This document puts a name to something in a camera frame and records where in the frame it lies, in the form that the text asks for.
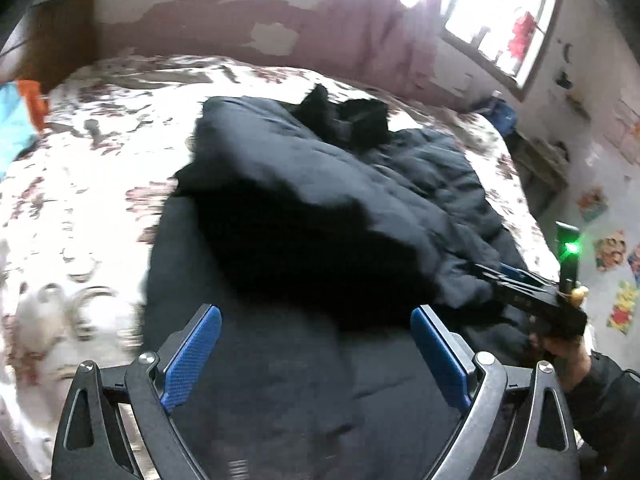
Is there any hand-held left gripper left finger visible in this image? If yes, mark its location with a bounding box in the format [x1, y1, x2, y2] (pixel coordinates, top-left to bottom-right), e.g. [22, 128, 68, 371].
[50, 304, 223, 480]

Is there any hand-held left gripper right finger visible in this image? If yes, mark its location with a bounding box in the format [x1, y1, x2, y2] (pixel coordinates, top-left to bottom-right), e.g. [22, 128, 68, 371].
[410, 304, 582, 480]

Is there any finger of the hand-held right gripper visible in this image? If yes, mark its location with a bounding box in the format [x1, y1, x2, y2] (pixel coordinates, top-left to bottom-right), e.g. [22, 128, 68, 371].
[471, 261, 547, 295]

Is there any black padded jacket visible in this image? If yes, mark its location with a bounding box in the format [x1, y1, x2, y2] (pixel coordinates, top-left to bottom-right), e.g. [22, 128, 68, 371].
[141, 82, 556, 480]

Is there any person's right hand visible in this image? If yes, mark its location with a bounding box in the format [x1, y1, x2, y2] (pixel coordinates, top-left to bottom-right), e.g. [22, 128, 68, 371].
[529, 331, 595, 392]

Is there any wooden bench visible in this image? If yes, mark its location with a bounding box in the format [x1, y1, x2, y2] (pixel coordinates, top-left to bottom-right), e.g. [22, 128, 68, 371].
[510, 130, 572, 217]

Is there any blue bag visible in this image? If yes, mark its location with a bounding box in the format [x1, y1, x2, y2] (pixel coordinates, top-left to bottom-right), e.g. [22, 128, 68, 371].
[472, 92, 519, 137]

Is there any floral bedspread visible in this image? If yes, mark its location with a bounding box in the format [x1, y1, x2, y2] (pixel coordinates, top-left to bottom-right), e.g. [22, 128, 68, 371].
[0, 50, 565, 480]

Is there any red window decoration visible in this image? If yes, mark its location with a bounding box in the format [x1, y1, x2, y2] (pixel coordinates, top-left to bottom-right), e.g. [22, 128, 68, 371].
[506, 9, 540, 60]

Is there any window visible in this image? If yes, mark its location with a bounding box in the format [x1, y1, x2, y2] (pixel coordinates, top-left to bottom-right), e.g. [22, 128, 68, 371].
[387, 0, 565, 102]

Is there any pink curtain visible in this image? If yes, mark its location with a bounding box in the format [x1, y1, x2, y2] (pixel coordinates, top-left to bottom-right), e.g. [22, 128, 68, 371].
[320, 0, 483, 108]

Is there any light blue cloth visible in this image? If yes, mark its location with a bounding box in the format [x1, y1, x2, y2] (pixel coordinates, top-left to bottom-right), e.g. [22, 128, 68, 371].
[0, 82, 40, 179]

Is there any orange cloth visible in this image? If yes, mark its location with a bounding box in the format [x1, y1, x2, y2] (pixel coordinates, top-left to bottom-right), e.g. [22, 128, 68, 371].
[17, 79, 52, 132]

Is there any brown wooden cabinet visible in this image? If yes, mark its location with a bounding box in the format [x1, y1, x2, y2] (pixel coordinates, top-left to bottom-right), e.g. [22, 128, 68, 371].
[22, 0, 97, 95]

